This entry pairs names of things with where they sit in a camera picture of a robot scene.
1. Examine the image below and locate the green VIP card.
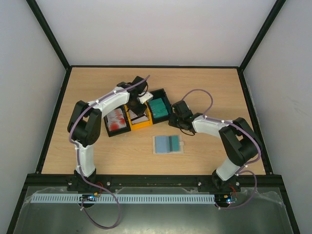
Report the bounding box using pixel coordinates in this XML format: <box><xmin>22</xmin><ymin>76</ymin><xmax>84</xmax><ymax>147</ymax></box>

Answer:
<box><xmin>169</xmin><ymin>135</ymin><xmax>180</xmax><ymax>152</ymax></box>

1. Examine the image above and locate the black enclosure frame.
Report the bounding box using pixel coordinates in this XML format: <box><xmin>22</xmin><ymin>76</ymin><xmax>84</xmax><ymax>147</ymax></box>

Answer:
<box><xmin>5</xmin><ymin>0</ymin><xmax>301</xmax><ymax>234</ymax></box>

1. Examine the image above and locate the black bin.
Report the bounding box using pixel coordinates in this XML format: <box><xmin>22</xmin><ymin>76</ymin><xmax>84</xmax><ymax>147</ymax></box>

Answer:
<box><xmin>103</xmin><ymin>106</ymin><xmax>131</xmax><ymax>137</ymax></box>
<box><xmin>147</xmin><ymin>88</ymin><xmax>172</xmax><ymax>124</ymax></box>

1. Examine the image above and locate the black bin left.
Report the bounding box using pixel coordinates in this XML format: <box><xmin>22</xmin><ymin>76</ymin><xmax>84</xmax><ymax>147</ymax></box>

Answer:
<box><xmin>103</xmin><ymin>106</ymin><xmax>131</xmax><ymax>137</ymax></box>

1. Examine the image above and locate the green card stack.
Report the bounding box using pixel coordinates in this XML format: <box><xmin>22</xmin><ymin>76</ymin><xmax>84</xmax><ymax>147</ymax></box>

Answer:
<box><xmin>149</xmin><ymin>98</ymin><xmax>169</xmax><ymax>119</ymax></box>

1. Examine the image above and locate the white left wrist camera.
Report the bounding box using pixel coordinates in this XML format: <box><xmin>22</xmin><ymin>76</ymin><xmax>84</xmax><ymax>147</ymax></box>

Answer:
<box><xmin>138</xmin><ymin>92</ymin><xmax>154</xmax><ymax>104</ymax></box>

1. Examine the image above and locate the grey slotted cable duct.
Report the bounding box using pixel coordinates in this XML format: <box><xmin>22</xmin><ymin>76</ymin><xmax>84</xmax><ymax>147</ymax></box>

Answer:
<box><xmin>30</xmin><ymin>194</ymin><xmax>215</xmax><ymax>204</ymax></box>

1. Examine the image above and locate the red white card stack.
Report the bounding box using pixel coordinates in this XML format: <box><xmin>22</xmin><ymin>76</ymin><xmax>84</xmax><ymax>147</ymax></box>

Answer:
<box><xmin>106</xmin><ymin>108</ymin><xmax>127</xmax><ymax>132</ymax></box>

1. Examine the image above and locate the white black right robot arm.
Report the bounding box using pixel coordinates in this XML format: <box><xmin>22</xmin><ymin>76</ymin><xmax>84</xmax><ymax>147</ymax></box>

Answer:
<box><xmin>169</xmin><ymin>113</ymin><xmax>262</xmax><ymax>191</ymax></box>

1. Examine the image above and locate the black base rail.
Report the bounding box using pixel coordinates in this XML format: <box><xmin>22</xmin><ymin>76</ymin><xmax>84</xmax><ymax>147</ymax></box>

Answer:
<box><xmin>24</xmin><ymin>173</ymin><xmax>283</xmax><ymax>193</ymax></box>

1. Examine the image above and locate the beige card holder wallet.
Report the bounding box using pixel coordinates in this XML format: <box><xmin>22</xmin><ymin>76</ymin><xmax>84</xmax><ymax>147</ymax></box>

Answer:
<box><xmin>153</xmin><ymin>135</ymin><xmax>184</xmax><ymax>155</ymax></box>

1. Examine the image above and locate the yellow bin middle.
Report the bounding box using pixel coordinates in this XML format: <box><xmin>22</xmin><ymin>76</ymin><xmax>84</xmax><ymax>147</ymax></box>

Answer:
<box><xmin>124</xmin><ymin>104</ymin><xmax>153</xmax><ymax>131</ymax></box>

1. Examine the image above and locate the black bin right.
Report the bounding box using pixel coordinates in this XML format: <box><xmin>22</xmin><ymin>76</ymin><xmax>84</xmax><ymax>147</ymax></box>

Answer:
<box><xmin>147</xmin><ymin>88</ymin><xmax>172</xmax><ymax>124</ymax></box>

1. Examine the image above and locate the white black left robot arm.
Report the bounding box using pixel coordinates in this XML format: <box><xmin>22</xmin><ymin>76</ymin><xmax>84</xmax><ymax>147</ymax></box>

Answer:
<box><xmin>67</xmin><ymin>77</ymin><xmax>149</xmax><ymax>191</ymax></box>

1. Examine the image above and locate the white pink card stack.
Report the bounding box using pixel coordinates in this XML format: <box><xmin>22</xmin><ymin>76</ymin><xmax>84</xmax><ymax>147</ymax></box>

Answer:
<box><xmin>130</xmin><ymin>113</ymin><xmax>149</xmax><ymax>124</ymax></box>

